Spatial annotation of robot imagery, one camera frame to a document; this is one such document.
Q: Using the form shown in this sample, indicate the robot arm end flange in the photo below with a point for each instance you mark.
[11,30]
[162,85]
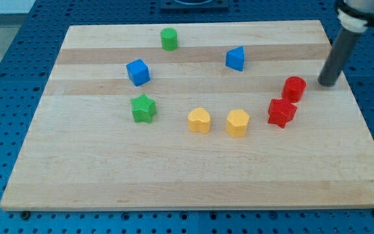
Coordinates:
[355,15]

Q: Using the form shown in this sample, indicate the blue cube block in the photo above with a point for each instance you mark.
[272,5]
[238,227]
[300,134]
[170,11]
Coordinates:
[138,72]

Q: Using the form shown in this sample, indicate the yellow heart block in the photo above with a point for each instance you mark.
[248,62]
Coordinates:
[199,120]

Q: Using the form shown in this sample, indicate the green star block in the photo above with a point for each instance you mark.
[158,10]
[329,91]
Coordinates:
[143,109]

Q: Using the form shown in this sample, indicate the yellow pentagon block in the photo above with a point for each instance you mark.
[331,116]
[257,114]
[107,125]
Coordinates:
[237,123]

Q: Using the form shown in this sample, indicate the blue triangular prism block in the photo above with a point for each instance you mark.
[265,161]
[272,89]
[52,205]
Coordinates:
[235,58]

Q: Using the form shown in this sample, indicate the green cylinder block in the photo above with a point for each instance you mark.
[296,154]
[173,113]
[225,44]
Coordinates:
[169,39]

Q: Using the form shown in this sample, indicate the red star block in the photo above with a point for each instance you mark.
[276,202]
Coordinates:
[281,111]

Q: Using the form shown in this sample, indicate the wooden board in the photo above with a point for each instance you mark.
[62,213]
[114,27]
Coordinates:
[84,151]

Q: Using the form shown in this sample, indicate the red cylinder block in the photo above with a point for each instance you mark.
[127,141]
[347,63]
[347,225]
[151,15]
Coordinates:
[293,89]

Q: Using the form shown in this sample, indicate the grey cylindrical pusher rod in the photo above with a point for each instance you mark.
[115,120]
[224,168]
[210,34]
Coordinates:
[342,48]

